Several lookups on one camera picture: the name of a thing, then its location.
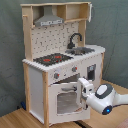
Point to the red left stove knob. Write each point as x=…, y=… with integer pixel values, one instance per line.
x=56, y=75

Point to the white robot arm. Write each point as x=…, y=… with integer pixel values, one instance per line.
x=102, y=100

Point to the wooden toy kitchen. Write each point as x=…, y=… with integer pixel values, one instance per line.
x=47, y=40

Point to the grey range hood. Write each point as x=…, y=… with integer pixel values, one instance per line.
x=48, y=18

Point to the black toy faucet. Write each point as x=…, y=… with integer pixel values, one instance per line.
x=71, y=43

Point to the grey toy ice dispenser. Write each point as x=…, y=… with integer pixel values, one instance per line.
x=91, y=72

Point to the red stove knob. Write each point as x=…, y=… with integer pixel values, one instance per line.
x=56, y=75
x=74, y=68

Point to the white oven door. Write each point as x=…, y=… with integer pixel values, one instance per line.
x=63, y=106

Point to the grey toy sink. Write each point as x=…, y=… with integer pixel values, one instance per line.
x=79, y=51

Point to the black toy stovetop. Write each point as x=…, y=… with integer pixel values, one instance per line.
x=52, y=59

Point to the red right stove knob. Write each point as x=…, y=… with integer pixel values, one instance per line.
x=74, y=68

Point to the white cupboard door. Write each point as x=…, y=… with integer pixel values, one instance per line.
x=96, y=60

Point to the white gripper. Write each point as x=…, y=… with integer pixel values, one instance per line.
x=85, y=89

